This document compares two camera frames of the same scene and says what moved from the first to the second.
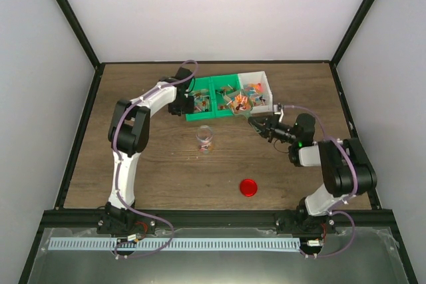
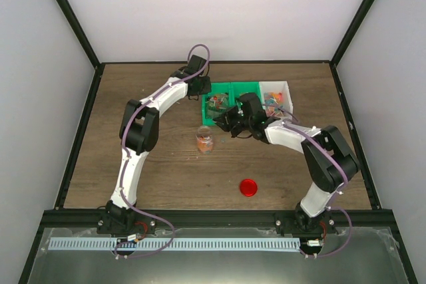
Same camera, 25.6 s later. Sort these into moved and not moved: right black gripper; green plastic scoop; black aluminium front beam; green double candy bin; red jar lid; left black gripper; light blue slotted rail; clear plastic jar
Moved: left black gripper; right black gripper; green double candy bin; green plastic scoop
Not moved: light blue slotted rail; black aluminium front beam; clear plastic jar; red jar lid
